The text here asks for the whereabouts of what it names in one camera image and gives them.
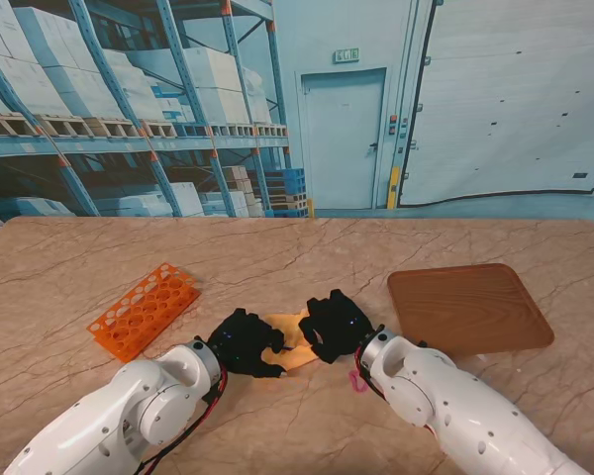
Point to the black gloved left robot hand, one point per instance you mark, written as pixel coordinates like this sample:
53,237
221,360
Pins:
242,346

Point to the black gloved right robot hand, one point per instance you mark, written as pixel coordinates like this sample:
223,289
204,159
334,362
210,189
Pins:
336,326

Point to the blue glass rod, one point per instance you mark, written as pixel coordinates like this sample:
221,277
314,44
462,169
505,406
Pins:
288,349

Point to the yellow cloth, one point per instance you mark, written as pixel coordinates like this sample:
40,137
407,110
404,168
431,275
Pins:
289,329

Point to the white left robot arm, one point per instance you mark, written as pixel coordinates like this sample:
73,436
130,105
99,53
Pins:
128,410

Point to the pink rubber band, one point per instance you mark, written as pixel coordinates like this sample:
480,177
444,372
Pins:
357,388

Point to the orange test tube rack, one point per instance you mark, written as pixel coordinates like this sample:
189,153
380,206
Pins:
143,309

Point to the brown wooden tray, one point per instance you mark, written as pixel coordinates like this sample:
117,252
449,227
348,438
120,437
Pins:
475,307

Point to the printed warehouse backdrop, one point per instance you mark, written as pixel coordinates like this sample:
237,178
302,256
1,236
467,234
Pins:
326,99

